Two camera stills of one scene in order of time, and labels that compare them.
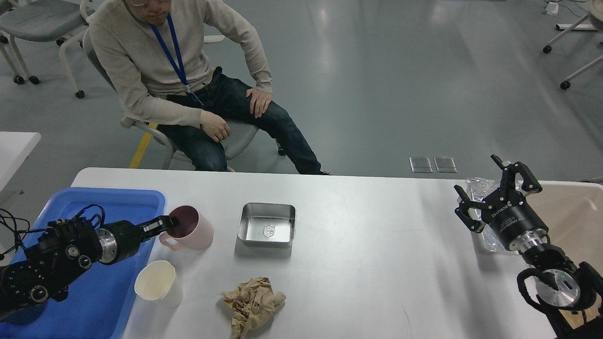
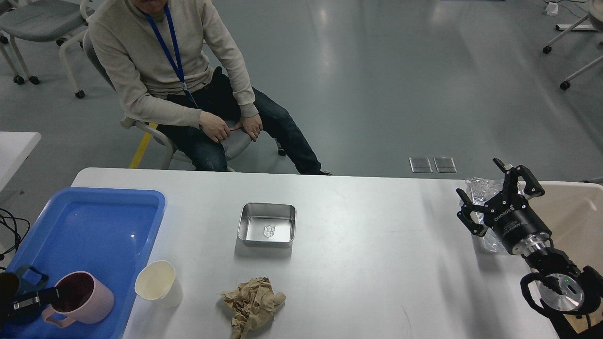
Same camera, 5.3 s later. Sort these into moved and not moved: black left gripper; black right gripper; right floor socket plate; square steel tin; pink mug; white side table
Moved: pink mug; black left gripper
Not moved: square steel tin; right floor socket plate; black right gripper; white side table
